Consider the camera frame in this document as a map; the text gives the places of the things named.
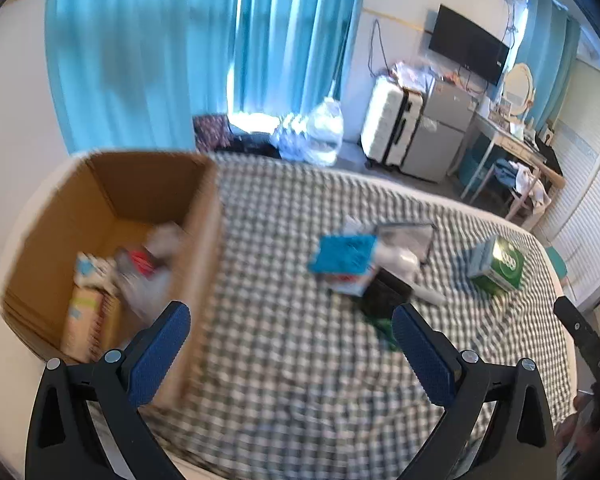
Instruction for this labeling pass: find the green 999 medicine box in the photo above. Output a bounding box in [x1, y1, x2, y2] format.
[467, 235, 524, 296]

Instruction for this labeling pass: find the white tube with cap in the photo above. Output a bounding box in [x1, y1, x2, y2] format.
[411, 284, 446, 306]

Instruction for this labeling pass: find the person's right hand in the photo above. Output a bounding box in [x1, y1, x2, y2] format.
[555, 390, 600, 455]

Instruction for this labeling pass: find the wooden chair with clothes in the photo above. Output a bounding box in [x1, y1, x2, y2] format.
[491, 158, 553, 231]

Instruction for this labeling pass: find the green plastic wrapper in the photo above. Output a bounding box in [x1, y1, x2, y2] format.
[365, 313, 400, 351]

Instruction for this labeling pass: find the brown cardboard box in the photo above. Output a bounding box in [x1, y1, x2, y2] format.
[0, 148, 225, 411]

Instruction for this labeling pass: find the white plastic bottle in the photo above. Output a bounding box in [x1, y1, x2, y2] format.
[374, 244, 419, 278]

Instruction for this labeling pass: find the white vanity desk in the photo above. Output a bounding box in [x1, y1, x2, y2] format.
[451, 114, 567, 204]

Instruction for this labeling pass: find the silver foil pouch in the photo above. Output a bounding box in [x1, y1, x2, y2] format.
[375, 222, 437, 263]

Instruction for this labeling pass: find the checkered green white tablecloth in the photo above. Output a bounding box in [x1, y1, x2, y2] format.
[143, 155, 573, 479]

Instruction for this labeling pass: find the blue paper packet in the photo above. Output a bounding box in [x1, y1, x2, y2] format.
[309, 234, 377, 275]

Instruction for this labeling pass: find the oval white vanity mirror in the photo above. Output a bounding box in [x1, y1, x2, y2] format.
[501, 63, 534, 116]

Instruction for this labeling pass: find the grey mini fridge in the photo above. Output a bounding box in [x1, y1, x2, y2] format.
[400, 80, 477, 183]

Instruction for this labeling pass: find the white suitcase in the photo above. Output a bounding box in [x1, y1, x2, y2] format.
[360, 76, 424, 167]

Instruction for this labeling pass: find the blue curtain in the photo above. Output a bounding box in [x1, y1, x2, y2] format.
[45, 0, 363, 153]
[516, 0, 581, 129]

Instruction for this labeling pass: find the dark patterned bag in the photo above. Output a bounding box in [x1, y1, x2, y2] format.
[193, 114, 233, 153]

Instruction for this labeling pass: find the clear plastic bag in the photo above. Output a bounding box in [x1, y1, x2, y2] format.
[272, 96, 343, 167]

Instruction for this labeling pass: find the wall mounted black television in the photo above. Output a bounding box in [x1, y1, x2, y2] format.
[429, 4, 509, 86]

